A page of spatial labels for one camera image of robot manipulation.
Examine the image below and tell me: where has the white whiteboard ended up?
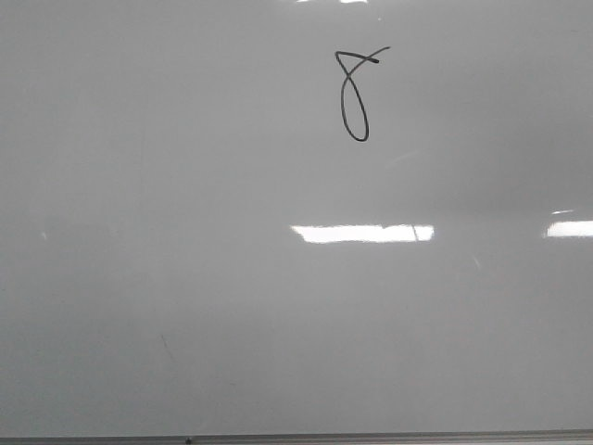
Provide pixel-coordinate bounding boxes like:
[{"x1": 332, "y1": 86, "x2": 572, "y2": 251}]
[{"x1": 1, "y1": 1, "x2": 592, "y2": 437}]

